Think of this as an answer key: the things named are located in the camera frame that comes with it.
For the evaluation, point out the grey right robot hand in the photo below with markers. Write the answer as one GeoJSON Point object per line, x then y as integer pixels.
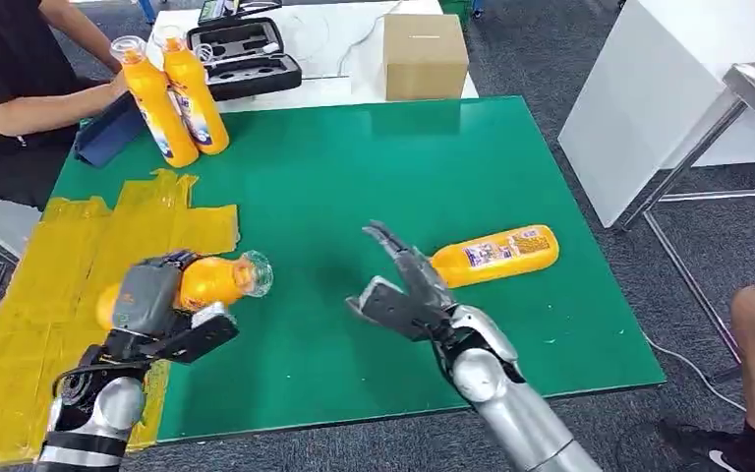
{"type": "Point", "coordinates": [397, 306]}

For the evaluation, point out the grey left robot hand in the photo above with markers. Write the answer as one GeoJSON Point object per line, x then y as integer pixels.
{"type": "Point", "coordinates": [146, 300]}

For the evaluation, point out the person's right hand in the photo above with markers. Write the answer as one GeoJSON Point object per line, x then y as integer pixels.
{"type": "Point", "coordinates": [119, 85]}

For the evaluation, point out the orange drink bottle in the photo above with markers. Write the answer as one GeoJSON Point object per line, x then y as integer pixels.
{"type": "Point", "coordinates": [156, 111]}
{"type": "Point", "coordinates": [501, 260]}
{"type": "Point", "coordinates": [198, 98]}
{"type": "Point", "coordinates": [211, 280]}

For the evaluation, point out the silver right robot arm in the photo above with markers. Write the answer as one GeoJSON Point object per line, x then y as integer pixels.
{"type": "Point", "coordinates": [508, 404]}

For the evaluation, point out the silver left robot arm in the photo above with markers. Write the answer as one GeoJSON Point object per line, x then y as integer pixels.
{"type": "Point", "coordinates": [117, 407]}

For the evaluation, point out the dark blue folder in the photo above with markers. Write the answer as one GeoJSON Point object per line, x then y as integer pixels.
{"type": "Point", "coordinates": [107, 133]}

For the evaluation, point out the yellow sheet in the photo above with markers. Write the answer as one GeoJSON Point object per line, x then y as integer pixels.
{"type": "Point", "coordinates": [58, 273]}

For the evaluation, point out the seated person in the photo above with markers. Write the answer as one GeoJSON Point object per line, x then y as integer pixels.
{"type": "Point", "coordinates": [6, 58]}

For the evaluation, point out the green mat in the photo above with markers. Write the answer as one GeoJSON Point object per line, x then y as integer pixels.
{"type": "Point", "coordinates": [351, 182]}

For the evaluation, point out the open black case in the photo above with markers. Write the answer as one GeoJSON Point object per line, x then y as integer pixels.
{"type": "Point", "coordinates": [254, 81]}

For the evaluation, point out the black flat device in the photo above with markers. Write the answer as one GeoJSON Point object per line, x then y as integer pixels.
{"type": "Point", "coordinates": [241, 10]}

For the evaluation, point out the pale grey seat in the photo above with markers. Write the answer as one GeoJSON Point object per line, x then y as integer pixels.
{"type": "Point", "coordinates": [0, 225]}

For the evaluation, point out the white marble table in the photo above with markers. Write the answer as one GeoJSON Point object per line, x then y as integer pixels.
{"type": "Point", "coordinates": [312, 45]}

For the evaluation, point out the brown cardboard box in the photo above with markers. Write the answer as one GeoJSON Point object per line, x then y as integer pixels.
{"type": "Point", "coordinates": [424, 62]}

